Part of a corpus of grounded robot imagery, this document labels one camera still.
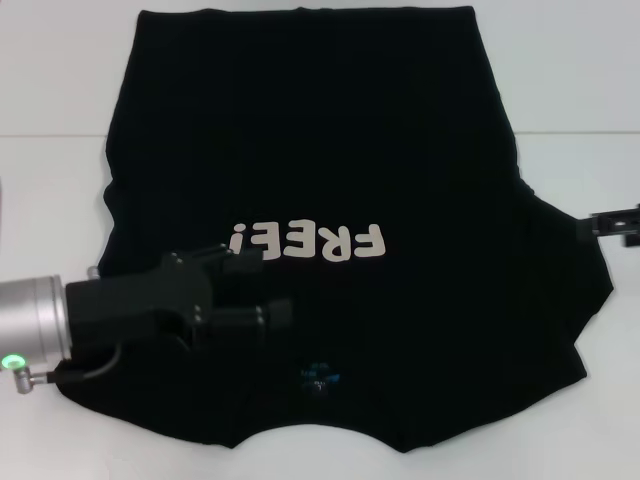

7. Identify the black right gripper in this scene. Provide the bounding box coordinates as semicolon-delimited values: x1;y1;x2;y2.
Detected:
574;202;640;247

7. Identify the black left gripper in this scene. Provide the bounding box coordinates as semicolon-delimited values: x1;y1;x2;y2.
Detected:
64;242;295;360

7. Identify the black shirt with FREE print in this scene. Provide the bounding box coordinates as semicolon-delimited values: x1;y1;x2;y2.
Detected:
52;4;616;442

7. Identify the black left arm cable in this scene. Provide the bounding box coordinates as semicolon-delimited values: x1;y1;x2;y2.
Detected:
12;342;124;396

